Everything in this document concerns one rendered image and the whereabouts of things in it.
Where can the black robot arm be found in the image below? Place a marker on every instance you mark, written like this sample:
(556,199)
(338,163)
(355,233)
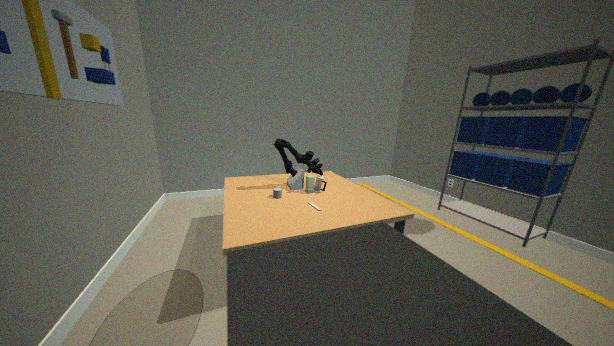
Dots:
(305,159)

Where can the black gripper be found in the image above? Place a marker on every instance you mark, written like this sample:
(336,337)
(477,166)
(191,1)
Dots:
(315,168)

